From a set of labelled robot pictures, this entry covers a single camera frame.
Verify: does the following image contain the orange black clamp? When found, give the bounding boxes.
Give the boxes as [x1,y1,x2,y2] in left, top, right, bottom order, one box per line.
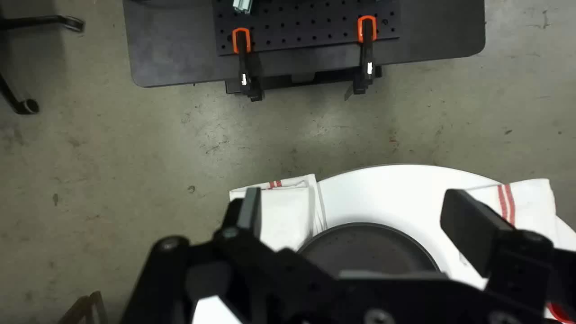
[354,14,379,94]
[233,27,264,101]

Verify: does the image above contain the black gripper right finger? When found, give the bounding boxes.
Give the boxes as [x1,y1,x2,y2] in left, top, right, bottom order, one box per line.
[442,189,523,277]

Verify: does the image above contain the orange black clamp left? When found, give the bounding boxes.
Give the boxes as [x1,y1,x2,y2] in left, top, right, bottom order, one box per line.
[233,27,264,101]

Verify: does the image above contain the office chair base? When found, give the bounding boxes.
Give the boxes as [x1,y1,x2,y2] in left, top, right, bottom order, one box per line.
[0,14,87,117]

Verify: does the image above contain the round white pedestal table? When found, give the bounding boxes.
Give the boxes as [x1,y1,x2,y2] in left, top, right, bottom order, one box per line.
[192,164,576,324]

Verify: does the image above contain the white towel with red stripes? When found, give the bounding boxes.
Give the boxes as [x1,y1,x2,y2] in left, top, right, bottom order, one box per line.
[462,176,576,324]

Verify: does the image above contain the black desk with pegboard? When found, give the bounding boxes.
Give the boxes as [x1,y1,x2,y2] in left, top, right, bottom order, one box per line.
[123,0,487,92]

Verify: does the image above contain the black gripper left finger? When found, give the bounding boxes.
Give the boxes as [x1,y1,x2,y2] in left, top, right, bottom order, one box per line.
[238,187,262,236]

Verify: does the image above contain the orange black clamp right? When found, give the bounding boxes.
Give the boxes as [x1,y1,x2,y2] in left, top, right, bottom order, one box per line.
[354,14,379,94]

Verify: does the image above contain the black frying pan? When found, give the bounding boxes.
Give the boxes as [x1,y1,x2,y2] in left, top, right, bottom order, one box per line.
[300,223,440,275]

